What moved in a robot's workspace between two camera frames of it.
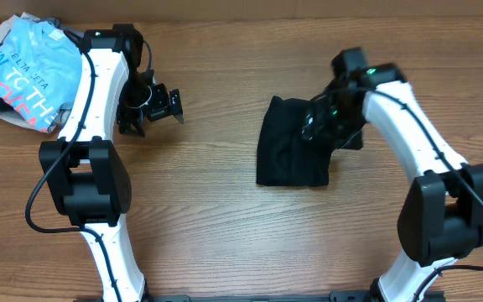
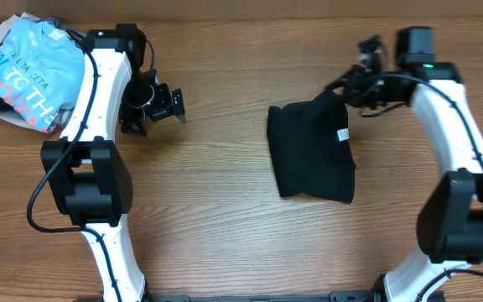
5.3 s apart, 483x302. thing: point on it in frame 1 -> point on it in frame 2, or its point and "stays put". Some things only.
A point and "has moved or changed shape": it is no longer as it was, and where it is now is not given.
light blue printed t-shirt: x=37 y=73 stays put
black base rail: x=334 y=296 stays put
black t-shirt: x=283 y=157 has moved or changed shape
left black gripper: x=127 y=117 stays put
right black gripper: x=315 y=124 -> x=346 y=82
